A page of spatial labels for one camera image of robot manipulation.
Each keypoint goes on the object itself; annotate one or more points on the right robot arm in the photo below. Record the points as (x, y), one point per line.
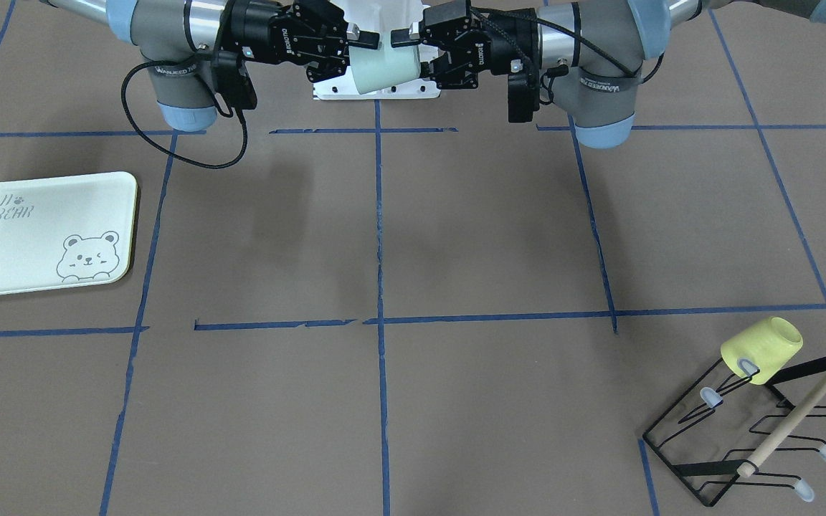
(197, 51)

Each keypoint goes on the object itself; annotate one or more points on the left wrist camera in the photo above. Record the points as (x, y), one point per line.
(526, 95)

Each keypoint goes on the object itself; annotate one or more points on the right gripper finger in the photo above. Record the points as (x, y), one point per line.
(358, 38)

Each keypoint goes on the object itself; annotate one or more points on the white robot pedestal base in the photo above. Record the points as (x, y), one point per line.
(381, 17)

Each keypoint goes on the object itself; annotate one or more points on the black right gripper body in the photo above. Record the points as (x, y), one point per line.
(264, 30)

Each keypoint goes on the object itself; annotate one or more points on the wooden rack handle rod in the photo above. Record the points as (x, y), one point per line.
(783, 430)

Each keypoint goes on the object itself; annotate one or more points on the yellow cup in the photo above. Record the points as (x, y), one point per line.
(762, 349)

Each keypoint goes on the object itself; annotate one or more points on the black wire cup rack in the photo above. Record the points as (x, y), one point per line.
(716, 422)

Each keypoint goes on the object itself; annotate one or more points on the light green cup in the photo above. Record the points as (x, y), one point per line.
(377, 69)

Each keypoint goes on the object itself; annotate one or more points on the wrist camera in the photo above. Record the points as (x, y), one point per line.
(526, 95)
(232, 80)

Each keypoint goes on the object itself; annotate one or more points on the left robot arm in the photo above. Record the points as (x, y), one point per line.
(586, 57)

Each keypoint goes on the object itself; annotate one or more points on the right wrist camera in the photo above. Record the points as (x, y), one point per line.
(232, 80)

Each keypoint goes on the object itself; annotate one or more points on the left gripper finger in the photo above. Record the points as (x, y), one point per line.
(406, 37)

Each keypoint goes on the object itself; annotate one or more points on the cream bear tray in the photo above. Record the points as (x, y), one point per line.
(57, 233)

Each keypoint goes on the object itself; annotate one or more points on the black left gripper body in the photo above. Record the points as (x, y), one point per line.
(505, 41)

